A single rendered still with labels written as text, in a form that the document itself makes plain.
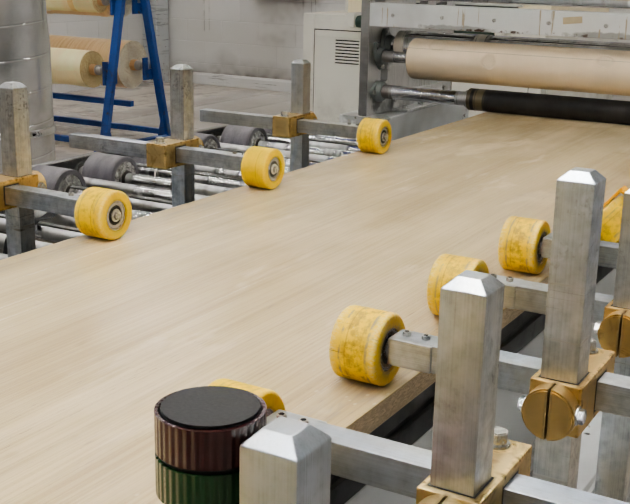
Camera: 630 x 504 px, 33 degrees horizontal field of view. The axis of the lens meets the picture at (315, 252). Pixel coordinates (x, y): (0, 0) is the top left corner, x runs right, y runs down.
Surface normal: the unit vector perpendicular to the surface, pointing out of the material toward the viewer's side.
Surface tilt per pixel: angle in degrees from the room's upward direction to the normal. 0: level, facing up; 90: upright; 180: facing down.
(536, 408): 90
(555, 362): 90
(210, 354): 0
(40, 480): 0
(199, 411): 0
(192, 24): 90
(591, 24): 90
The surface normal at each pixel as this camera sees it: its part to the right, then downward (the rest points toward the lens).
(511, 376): -0.50, 0.22
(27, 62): 0.75, 0.19
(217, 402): 0.02, -0.96
